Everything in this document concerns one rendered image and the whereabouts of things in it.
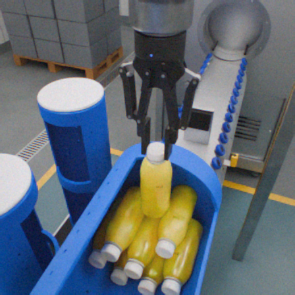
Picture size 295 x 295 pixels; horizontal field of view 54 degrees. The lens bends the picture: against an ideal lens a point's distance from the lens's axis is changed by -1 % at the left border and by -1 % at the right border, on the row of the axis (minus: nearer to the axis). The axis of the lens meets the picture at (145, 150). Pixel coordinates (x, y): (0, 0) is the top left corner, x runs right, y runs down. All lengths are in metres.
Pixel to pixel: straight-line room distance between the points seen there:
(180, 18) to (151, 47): 0.05
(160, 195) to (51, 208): 1.66
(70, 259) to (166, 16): 0.39
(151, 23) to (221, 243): 1.73
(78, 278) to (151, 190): 0.26
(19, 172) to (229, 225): 1.50
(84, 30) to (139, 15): 3.09
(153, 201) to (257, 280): 1.39
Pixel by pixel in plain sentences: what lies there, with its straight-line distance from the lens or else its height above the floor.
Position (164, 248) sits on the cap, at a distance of 0.64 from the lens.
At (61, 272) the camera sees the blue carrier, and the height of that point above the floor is 1.21.
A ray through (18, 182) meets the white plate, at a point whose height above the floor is 1.04.
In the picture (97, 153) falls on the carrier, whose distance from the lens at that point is 1.36.
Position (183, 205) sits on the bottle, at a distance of 0.69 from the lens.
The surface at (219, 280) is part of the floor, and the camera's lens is 1.89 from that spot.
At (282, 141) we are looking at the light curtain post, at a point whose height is 0.92.
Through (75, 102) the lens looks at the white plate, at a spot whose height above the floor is 1.04.
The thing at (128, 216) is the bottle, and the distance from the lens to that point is 0.66.
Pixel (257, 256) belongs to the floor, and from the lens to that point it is 2.02.
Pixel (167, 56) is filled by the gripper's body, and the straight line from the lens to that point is 0.43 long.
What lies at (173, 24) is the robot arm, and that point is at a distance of 0.41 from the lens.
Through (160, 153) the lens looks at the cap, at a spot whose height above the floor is 1.30.
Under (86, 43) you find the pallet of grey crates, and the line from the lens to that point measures 3.54.
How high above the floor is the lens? 1.66
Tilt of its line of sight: 41 degrees down
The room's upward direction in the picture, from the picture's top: straight up
